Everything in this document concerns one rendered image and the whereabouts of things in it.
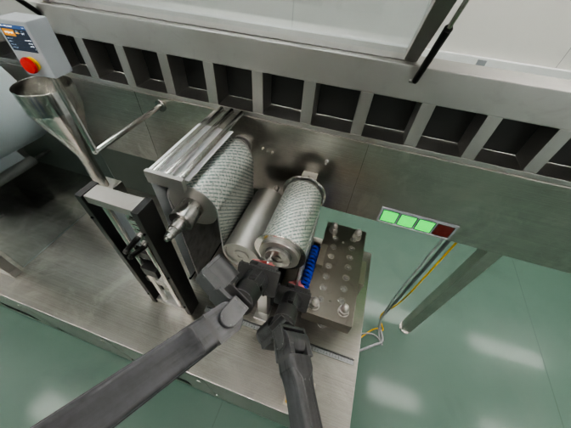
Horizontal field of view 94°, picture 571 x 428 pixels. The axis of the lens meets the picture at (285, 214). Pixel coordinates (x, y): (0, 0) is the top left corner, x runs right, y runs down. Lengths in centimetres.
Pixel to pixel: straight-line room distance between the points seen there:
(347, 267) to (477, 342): 154
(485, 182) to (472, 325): 165
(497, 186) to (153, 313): 116
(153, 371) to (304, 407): 31
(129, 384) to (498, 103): 88
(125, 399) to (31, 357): 195
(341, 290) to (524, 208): 58
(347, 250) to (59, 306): 106
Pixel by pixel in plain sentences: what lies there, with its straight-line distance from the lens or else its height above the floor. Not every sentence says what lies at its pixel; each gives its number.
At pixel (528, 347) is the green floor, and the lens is 262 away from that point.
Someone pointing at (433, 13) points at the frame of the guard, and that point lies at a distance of 60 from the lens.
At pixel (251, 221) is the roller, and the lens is 82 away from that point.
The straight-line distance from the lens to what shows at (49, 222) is 144.
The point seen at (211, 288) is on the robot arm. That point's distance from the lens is 54.
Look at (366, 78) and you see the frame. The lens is 76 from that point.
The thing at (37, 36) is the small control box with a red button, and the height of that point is 169.
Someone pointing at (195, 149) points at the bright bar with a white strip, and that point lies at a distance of 74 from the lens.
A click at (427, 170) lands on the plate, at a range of 88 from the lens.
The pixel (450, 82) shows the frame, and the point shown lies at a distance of 77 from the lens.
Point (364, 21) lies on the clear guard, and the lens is 67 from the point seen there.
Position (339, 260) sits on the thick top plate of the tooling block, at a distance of 101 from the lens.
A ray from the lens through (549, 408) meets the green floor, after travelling 252.
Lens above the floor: 186
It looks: 48 degrees down
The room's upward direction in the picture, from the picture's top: 5 degrees clockwise
